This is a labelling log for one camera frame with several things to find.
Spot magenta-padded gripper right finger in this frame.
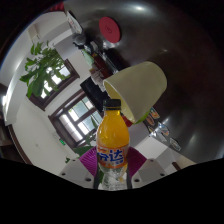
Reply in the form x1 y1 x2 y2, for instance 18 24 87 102
126 146 168 188

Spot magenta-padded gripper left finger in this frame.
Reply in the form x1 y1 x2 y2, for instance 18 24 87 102
59 146 99 189

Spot orange soda plastic bottle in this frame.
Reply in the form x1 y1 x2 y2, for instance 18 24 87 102
95 98 131 192

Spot colourful stickers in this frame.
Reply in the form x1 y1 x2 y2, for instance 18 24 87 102
146 106 183 153

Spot dark wooden double door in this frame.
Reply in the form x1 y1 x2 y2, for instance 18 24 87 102
48 89 104 151

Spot black chair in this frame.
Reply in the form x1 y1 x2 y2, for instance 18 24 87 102
79 76 111 113

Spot wide dark-framed window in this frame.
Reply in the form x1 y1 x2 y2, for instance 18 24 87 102
26 59 81 112

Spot tall potted plant white pot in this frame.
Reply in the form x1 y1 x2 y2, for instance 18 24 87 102
19 40 68 99

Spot green plastic object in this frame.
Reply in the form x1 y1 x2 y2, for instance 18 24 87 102
81 48 96 66

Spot grey microphone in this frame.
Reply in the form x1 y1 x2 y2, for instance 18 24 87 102
73 33 89 48

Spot flat round red coaster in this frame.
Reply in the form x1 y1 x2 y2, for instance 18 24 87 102
98 16 122 44

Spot white printed magazine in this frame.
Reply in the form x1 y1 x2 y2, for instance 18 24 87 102
65 10 84 35

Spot pale yellow cup green handle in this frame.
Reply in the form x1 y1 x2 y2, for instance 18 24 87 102
102 60 168 125

